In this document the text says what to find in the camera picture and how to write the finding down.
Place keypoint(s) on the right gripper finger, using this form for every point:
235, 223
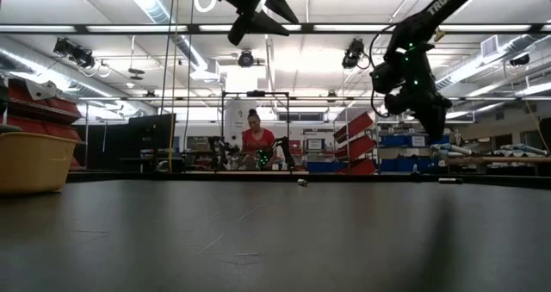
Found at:
430, 128
440, 126

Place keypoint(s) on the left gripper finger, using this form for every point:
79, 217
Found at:
280, 3
269, 26

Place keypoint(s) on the silver battery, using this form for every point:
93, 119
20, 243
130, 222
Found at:
450, 181
302, 182

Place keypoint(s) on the background black robot arm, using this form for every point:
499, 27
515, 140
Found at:
221, 152

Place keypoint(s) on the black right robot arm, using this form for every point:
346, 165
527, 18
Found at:
430, 12

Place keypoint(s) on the grey material roll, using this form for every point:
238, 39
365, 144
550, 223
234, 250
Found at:
523, 149
452, 149

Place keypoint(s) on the blue bins with white label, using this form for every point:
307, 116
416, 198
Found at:
394, 141

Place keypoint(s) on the long row of blue bins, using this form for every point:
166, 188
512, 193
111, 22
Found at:
404, 165

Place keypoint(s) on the slanted red bin rack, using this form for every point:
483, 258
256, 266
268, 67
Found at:
357, 126

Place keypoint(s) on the wooden workbench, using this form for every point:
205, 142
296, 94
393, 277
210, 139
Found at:
508, 159

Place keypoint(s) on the white ceiling vent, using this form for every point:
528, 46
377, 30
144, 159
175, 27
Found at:
490, 45

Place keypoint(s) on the black ceiling speaker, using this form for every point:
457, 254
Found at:
520, 60

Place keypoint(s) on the white round pillar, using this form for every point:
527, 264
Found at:
232, 124

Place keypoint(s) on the single blue bin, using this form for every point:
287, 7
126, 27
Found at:
323, 167

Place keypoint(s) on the white framed sign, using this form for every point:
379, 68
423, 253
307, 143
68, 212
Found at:
315, 144

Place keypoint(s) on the person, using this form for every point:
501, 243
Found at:
258, 143

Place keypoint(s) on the black computer monitor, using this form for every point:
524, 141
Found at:
150, 132

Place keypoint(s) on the red bin shelving unit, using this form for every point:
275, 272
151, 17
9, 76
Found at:
64, 107

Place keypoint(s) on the yellow plastic bin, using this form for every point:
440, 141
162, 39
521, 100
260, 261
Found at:
30, 165

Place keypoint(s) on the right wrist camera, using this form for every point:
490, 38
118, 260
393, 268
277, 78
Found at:
398, 103

